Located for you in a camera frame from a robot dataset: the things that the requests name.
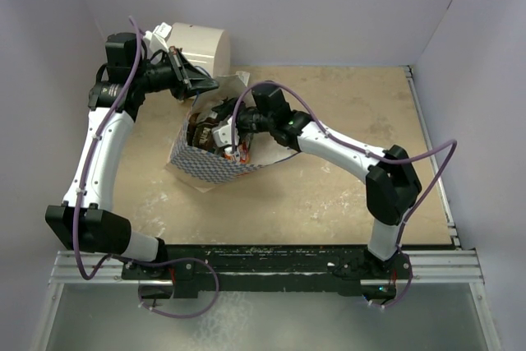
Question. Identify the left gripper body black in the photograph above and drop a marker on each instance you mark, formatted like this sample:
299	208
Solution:
165	70

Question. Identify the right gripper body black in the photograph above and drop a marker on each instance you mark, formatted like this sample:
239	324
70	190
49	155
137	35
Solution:
230	108

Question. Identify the blue checkered paper bag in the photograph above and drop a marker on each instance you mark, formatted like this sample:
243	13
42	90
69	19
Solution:
199	157

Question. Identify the brown kettle chips bag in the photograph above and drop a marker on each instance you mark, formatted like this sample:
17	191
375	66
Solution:
199	131

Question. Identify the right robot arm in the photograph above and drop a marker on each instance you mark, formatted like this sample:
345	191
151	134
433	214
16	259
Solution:
391	182

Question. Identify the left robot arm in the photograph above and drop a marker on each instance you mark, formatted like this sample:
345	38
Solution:
84	221

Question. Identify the orange white candy bag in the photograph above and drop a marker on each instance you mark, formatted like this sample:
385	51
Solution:
241	154

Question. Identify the white cylindrical container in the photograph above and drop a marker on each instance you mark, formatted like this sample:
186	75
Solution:
202	46

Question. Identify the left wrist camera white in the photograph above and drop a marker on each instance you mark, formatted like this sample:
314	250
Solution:
156	39

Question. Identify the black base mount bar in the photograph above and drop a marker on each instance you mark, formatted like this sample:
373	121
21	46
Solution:
348	270

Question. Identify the aluminium frame rail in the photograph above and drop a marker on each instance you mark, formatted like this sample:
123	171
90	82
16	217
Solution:
446	266

